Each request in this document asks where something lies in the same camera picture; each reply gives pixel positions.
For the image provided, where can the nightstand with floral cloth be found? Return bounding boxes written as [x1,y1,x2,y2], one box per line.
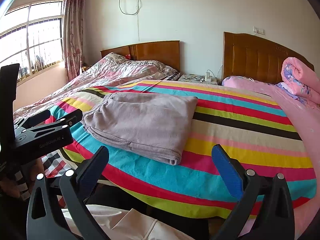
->
[178,74,218,85]

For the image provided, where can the lilac sweatpants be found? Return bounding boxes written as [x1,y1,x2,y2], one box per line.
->
[81,92,198,166]

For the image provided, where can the right wooden headboard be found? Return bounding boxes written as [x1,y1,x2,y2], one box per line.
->
[222,32,315,84]

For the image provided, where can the floral pink comforter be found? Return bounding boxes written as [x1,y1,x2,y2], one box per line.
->
[13,53,180,121]

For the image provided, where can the rolled pink floral quilt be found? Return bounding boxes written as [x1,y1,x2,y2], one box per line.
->
[280,57,319,104]

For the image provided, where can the white wall socket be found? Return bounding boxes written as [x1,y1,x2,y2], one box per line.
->
[253,27,265,35]

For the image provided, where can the wooden headboard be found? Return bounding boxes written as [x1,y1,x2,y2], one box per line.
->
[222,32,315,84]
[100,41,180,71]

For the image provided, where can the white power strip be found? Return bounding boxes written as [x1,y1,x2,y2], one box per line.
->
[205,72,212,82]

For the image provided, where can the window with bars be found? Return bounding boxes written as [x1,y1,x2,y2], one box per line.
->
[0,0,65,82]

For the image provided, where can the air conditioner cable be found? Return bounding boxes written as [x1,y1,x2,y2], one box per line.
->
[118,0,141,42]

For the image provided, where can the pink floral curtain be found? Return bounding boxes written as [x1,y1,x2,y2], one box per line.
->
[63,0,85,81]

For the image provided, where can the left wooden headboard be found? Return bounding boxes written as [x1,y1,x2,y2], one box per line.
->
[100,41,180,71]

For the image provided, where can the pink bed sheet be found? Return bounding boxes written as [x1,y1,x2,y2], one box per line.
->
[222,76,319,239]

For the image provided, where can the rainbow striped blanket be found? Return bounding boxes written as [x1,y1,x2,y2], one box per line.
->
[50,80,317,218]

